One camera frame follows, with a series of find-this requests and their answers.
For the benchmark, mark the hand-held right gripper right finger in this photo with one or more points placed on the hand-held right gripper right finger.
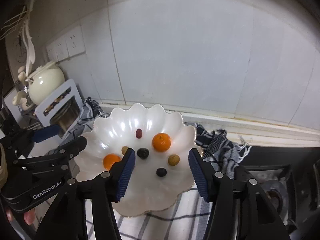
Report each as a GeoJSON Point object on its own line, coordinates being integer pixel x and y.
{"type": "Point", "coordinates": [200, 177]}

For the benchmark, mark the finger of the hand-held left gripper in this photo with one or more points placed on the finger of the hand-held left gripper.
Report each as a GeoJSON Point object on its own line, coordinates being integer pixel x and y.
{"type": "Point", "coordinates": [72, 146]}
{"type": "Point", "coordinates": [46, 133]}

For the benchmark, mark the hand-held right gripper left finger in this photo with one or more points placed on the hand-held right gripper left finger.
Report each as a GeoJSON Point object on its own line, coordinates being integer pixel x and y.
{"type": "Point", "coordinates": [125, 177]}

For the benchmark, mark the orange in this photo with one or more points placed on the orange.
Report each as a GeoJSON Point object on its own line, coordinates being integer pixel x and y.
{"type": "Point", "coordinates": [110, 160]}
{"type": "Point", "coordinates": [161, 142]}

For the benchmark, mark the yellow longan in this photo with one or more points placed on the yellow longan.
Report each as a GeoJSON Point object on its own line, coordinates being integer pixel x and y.
{"type": "Point", "coordinates": [124, 150]}
{"type": "Point", "coordinates": [173, 160]}

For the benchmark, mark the white scalloped bowl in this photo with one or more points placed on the white scalloped bowl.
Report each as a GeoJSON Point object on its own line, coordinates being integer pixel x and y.
{"type": "Point", "coordinates": [150, 192]}

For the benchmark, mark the large dark brown fruit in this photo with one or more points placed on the large dark brown fruit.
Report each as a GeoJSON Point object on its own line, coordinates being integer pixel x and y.
{"type": "Point", "coordinates": [143, 153]}

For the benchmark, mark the small dark grape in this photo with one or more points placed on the small dark grape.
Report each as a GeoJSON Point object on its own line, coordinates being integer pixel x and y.
{"type": "Point", "coordinates": [161, 172]}

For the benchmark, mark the dark red grape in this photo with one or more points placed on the dark red grape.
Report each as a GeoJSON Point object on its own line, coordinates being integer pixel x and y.
{"type": "Point", "coordinates": [139, 133]}

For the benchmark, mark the person's left hand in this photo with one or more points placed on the person's left hand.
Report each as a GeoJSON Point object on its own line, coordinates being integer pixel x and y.
{"type": "Point", "coordinates": [28, 217]}

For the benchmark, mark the steel pot with cream knob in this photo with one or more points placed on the steel pot with cream knob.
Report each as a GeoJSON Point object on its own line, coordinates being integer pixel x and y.
{"type": "Point", "coordinates": [18, 98]}

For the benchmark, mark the cream ceramic pot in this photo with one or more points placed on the cream ceramic pot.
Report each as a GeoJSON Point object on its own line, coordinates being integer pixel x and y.
{"type": "Point", "coordinates": [47, 82]}

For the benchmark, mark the light grey rack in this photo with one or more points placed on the light grey rack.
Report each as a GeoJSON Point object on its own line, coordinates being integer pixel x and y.
{"type": "Point", "coordinates": [75, 90]}

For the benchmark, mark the checkered cloth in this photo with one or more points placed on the checkered cloth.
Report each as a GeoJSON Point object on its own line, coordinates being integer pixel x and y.
{"type": "Point", "coordinates": [150, 225]}

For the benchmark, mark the gas stove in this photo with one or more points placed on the gas stove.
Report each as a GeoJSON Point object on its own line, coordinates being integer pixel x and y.
{"type": "Point", "coordinates": [275, 192]}

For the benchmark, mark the white hanging ladle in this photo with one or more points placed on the white hanging ladle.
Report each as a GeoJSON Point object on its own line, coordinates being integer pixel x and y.
{"type": "Point", "coordinates": [30, 50]}

